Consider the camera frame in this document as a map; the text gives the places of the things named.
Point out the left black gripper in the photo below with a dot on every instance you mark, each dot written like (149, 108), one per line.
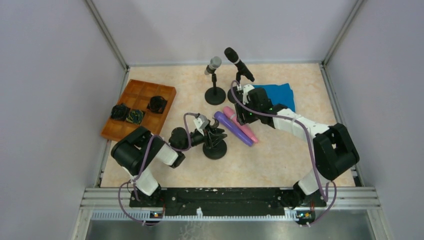
(208, 135)

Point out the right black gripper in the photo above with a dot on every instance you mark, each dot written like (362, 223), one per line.
(241, 115)

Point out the black mic stand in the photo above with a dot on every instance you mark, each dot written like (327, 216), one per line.
(217, 152)
(231, 92)
(215, 95)

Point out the silver grey microphone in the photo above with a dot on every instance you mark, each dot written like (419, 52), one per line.
(214, 64)

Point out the black microphone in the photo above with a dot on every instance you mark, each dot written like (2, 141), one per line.
(242, 69)

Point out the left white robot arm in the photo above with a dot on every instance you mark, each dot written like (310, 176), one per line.
(135, 152)

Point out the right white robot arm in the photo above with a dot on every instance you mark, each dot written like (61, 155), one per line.
(331, 148)

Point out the pink microphone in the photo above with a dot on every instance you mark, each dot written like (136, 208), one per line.
(231, 114)

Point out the purple microphone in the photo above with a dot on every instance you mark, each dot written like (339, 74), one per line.
(224, 120)

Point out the blue folded cloth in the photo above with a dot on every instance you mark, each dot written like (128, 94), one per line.
(280, 94)

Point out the black bundle upper tray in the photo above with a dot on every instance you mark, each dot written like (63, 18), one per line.
(157, 104)

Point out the green black bundle in tray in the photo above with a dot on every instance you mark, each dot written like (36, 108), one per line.
(135, 116)

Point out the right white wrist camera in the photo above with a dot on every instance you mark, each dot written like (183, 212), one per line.
(242, 92)

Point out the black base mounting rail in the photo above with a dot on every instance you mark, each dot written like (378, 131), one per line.
(221, 202)

